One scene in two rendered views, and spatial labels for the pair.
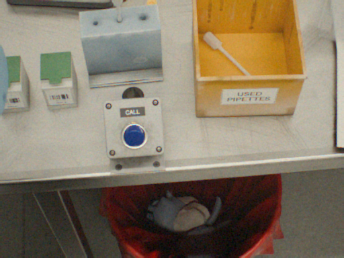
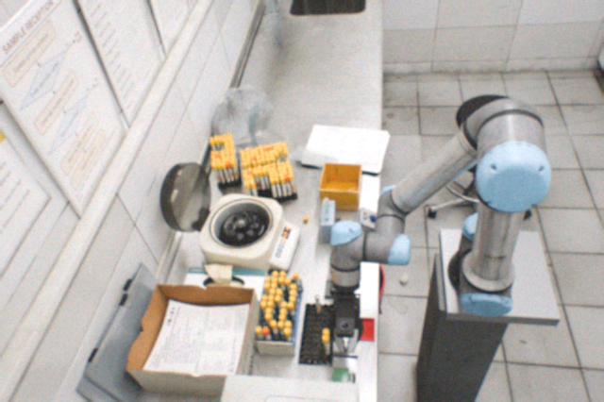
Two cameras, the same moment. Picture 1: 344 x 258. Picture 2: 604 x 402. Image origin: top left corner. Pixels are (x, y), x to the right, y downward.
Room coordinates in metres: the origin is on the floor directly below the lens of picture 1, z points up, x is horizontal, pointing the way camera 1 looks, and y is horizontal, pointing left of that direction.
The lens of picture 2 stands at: (0.26, 1.02, 2.14)
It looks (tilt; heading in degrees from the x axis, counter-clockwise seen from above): 48 degrees down; 287
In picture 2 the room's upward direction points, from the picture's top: 8 degrees counter-clockwise
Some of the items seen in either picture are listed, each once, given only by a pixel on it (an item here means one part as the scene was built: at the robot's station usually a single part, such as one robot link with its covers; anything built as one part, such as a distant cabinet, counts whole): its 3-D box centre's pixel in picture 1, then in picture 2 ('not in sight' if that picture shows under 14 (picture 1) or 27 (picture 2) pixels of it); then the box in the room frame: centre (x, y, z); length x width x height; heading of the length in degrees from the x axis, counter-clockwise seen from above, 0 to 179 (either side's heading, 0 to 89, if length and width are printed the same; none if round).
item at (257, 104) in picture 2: not in sight; (247, 99); (0.94, -0.52, 0.94); 0.20 x 0.17 x 0.14; 67
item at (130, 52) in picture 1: (121, 42); (328, 222); (0.50, 0.07, 0.92); 0.10 x 0.07 x 0.10; 97
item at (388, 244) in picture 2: not in sight; (387, 243); (0.30, 0.31, 1.18); 0.11 x 0.11 x 0.08; 89
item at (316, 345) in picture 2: not in sight; (316, 325); (0.48, 0.43, 0.93); 0.17 x 0.09 x 0.11; 95
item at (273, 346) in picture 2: not in sight; (281, 314); (0.58, 0.41, 0.91); 0.20 x 0.10 x 0.07; 95
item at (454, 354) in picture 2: not in sight; (453, 346); (0.06, 0.20, 0.44); 0.20 x 0.20 x 0.87; 5
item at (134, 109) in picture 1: (133, 113); (360, 223); (0.40, 0.05, 0.92); 0.13 x 0.07 x 0.08; 5
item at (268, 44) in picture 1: (244, 54); (341, 187); (0.49, -0.09, 0.92); 0.13 x 0.13 x 0.10; 2
